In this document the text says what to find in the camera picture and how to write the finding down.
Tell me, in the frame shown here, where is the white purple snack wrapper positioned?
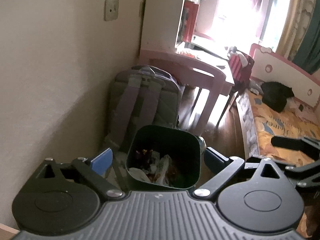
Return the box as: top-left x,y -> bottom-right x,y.
149,155 -> 172,186

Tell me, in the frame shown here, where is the dark green trash bin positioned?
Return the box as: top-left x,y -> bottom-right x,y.
125,125 -> 206,191

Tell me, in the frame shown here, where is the black bag on bed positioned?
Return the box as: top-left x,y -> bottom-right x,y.
261,81 -> 295,113

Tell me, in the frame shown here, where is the grey purple backpack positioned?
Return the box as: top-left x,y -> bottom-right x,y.
104,65 -> 182,152

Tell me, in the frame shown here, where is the pink white headboard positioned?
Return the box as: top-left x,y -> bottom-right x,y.
249,43 -> 319,110

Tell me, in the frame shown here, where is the pink desk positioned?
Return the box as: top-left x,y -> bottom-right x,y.
139,49 -> 234,136

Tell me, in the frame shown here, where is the red striped cloth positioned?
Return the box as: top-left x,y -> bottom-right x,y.
228,52 -> 254,88

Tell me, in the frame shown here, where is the green yellow curtain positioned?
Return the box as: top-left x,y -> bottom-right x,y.
276,0 -> 319,74

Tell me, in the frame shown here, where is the white bookshelf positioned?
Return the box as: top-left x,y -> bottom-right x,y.
140,0 -> 218,53

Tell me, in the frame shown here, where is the white wall socket plate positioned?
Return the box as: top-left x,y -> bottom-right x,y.
104,0 -> 119,22

